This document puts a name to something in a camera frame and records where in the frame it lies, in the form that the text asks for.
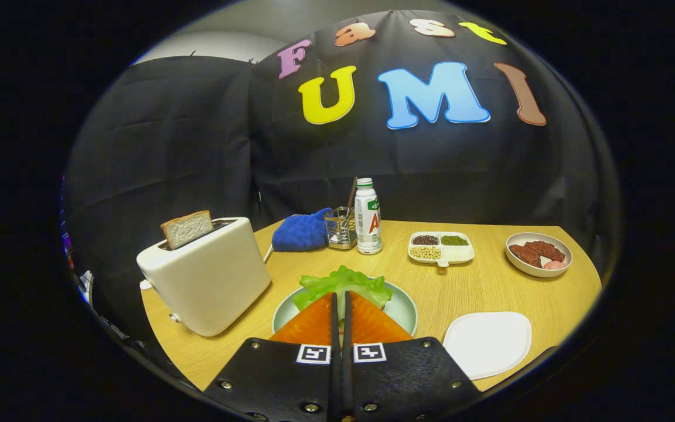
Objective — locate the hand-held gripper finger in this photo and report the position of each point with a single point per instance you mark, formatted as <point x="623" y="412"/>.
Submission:
<point x="336" y="381"/>
<point x="348" y="381"/>

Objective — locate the green lettuce leaf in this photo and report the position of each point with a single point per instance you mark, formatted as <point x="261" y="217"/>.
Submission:
<point x="343" y="281"/>

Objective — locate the toasted bread slice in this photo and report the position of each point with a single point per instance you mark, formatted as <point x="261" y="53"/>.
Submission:
<point x="188" y="228"/>

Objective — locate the pale green bowl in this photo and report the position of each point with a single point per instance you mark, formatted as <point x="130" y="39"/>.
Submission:
<point x="402" y="310"/>

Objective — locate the white square plate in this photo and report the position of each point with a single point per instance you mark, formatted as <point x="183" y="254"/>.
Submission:
<point x="487" y="346"/>

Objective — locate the pile of yellow soybeans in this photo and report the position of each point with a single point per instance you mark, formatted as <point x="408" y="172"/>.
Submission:
<point x="425" y="252"/>

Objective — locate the blue oven mitt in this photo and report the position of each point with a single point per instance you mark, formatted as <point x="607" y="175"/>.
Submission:
<point x="302" y="231"/>

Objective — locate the white drink bottle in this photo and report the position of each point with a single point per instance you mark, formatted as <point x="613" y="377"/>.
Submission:
<point x="367" y="228"/>

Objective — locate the pile of red beans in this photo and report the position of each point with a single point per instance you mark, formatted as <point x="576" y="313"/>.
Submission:
<point x="425" y="240"/>

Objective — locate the white toaster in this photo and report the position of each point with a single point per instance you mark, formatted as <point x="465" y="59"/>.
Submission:
<point x="208" y="281"/>

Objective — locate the white divided dish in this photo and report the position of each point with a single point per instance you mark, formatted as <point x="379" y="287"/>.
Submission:
<point x="459" y="254"/>

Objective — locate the pile of green beans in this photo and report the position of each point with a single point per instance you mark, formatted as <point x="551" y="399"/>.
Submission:
<point x="454" y="240"/>

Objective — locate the brown chopstick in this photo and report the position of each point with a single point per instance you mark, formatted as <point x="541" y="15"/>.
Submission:
<point x="352" y="193"/>

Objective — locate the beige meat bowl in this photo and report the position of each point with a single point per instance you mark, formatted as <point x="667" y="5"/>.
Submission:
<point x="534" y="271"/>

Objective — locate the red meat slice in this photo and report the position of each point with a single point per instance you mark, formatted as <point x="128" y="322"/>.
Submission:
<point x="526" y="255"/>
<point x="548" y="251"/>

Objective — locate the pink ham slice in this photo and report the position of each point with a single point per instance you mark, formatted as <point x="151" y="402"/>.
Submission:
<point x="554" y="265"/>

